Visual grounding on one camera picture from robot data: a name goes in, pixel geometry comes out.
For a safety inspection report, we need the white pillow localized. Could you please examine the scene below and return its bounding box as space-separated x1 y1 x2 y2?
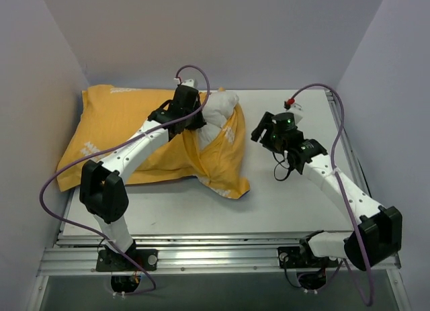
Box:
198 91 239 150

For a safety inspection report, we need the yellow printed pillowcase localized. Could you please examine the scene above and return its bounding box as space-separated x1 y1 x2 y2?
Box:
56 85 250 199

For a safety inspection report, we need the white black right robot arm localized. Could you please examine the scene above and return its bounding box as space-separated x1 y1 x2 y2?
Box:
251 112 402 271

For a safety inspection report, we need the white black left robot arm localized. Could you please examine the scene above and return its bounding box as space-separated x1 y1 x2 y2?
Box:
79 79 206 270

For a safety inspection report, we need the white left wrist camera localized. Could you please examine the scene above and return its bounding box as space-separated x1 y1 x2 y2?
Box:
174 77 198 89

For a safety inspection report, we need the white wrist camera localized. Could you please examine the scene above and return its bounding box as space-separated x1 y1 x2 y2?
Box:
174 77 198 89
284 101 304 124

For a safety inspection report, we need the thin black right cable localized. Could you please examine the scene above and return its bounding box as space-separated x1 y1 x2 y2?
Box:
273 151 293 183

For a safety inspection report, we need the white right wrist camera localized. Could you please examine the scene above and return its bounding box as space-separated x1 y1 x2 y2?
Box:
284 101 304 124

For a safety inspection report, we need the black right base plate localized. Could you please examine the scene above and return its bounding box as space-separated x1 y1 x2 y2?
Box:
277 246 339 269

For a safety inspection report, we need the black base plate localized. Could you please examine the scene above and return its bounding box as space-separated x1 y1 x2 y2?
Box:
95 248 159 272
277 246 339 269

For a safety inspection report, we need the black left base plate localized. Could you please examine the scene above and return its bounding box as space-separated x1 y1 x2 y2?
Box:
95 248 159 272

